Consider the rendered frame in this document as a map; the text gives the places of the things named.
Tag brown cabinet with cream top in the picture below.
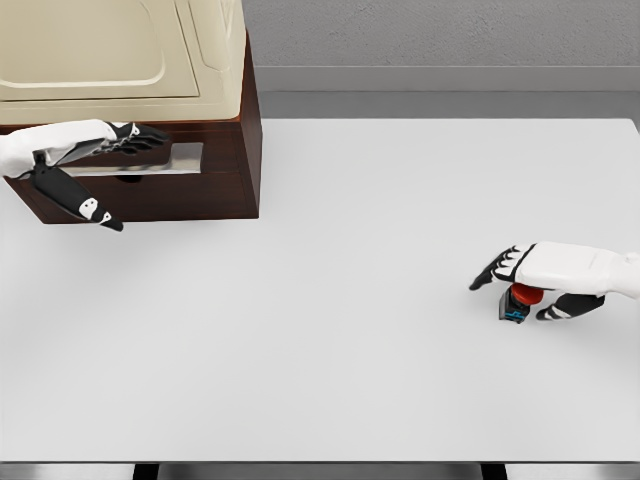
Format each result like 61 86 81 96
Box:
0 0 264 226

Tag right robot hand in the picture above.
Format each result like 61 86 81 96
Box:
468 240 627 322

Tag brown wooden drawer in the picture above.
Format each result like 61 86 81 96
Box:
2 123 260 225

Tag red button black switch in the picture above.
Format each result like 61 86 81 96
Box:
496 282 545 324

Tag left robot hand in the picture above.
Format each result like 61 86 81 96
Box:
0 118 170 234

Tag silver metal drawer handle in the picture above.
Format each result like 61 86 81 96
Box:
32 141 205 178

